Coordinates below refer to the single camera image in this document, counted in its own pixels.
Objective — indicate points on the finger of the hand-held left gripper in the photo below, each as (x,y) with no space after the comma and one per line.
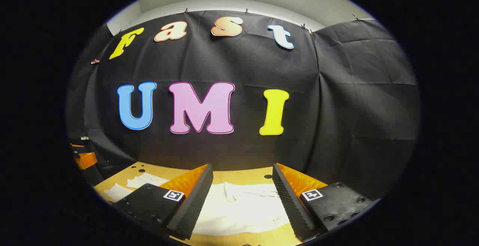
(87,160)

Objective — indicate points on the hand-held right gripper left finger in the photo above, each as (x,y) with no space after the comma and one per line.
(194,201)

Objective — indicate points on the white jeans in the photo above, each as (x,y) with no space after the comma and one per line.
(239,212)

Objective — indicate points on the black backdrop cloth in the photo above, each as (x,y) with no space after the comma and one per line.
(243,66)

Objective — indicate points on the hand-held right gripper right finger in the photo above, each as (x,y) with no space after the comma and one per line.
(290,201)

